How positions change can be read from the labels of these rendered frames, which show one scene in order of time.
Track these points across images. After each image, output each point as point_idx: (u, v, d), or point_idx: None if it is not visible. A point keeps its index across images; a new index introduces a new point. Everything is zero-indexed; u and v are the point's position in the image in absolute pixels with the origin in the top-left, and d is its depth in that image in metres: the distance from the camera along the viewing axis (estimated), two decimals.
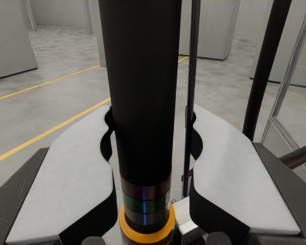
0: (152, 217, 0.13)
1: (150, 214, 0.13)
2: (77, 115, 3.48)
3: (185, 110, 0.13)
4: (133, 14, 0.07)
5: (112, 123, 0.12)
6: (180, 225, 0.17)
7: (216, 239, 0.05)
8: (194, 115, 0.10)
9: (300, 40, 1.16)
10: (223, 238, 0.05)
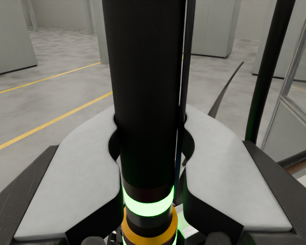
0: (154, 220, 0.12)
1: (152, 218, 0.12)
2: (76, 109, 3.40)
3: None
4: (137, 14, 0.07)
5: None
6: (183, 229, 0.17)
7: (216, 239, 0.05)
8: (184, 115, 0.10)
9: None
10: (223, 238, 0.05)
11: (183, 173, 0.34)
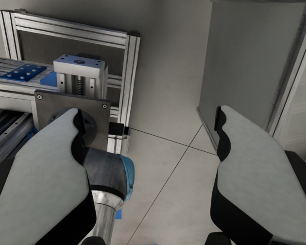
0: None
1: None
2: None
3: (215, 112, 0.13)
4: None
5: (82, 126, 0.11)
6: None
7: (216, 239, 0.05)
8: (224, 117, 0.10)
9: None
10: (223, 238, 0.05)
11: None
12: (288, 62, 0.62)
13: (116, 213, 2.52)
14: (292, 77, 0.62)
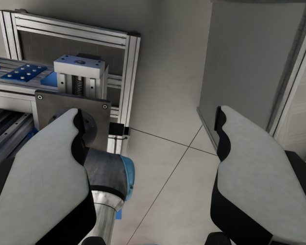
0: None
1: None
2: None
3: (215, 112, 0.13)
4: None
5: (82, 126, 0.11)
6: None
7: (216, 239, 0.05)
8: (224, 117, 0.10)
9: None
10: (223, 238, 0.05)
11: None
12: (288, 63, 0.62)
13: (116, 213, 2.52)
14: (292, 78, 0.62)
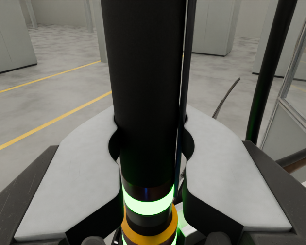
0: (154, 219, 0.12)
1: (152, 216, 0.12)
2: (76, 108, 3.41)
3: None
4: (136, 7, 0.06)
5: None
6: (183, 227, 0.17)
7: (216, 239, 0.05)
8: None
9: None
10: (223, 238, 0.05)
11: None
12: None
13: None
14: None
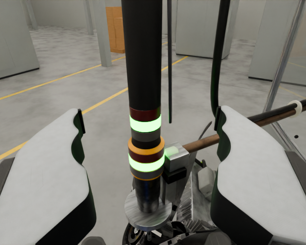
0: (149, 135, 0.21)
1: (147, 133, 0.20)
2: None
3: (215, 112, 0.13)
4: (138, 9, 0.15)
5: (82, 126, 0.11)
6: (169, 155, 0.25)
7: (216, 239, 0.05)
8: (224, 117, 0.10)
9: (290, 39, 1.24)
10: (223, 238, 0.05)
11: None
12: None
13: None
14: None
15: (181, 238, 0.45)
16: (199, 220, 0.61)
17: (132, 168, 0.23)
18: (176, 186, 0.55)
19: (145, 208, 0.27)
